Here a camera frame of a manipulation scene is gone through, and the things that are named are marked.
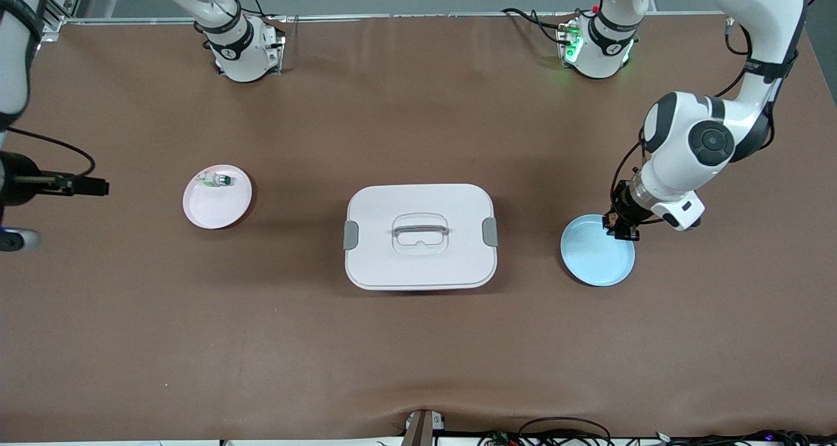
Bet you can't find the white lidded storage box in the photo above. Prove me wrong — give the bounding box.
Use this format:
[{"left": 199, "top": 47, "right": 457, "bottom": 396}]
[{"left": 343, "top": 184, "right": 499, "bottom": 292}]

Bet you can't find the light blue round plate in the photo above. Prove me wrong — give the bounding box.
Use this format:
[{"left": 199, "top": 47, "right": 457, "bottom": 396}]
[{"left": 560, "top": 214, "right": 636, "bottom": 287}]

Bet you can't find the pink round plate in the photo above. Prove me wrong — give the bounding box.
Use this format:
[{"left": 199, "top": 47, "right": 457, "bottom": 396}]
[{"left": 182, "top": 164, "right": 253, "bottom": 230}]

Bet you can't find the brown table mat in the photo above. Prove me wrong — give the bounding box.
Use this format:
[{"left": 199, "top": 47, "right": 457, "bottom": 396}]
[{"left": 0, "top": 13, "right": 837, "bottom": 443}]

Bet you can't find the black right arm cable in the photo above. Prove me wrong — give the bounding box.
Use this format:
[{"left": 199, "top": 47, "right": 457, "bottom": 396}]
[{"left": 5, "top": 126, "right": 97, "bottom": 178}]

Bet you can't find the black arm base cable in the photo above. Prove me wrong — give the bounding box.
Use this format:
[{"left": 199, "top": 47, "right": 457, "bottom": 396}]
[
  {"left": 241, "top": 0, "right": 288, "bottom": 23},
  {"left": 502, "top": 7, "right": 577, "bottom": 45}
]

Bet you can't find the black cable bundle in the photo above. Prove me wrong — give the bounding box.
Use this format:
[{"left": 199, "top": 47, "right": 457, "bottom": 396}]
[
  {"left": 477, "top": 417, "right": 615, "bottom": 446},
  {"left": 654, "top": 428, "right": 837, "bottom": 446}
]

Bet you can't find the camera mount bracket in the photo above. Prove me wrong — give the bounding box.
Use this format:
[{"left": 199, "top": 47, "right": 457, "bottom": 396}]
[{"left": 400, "top": 409, "right": 447, "bottom": 446}]

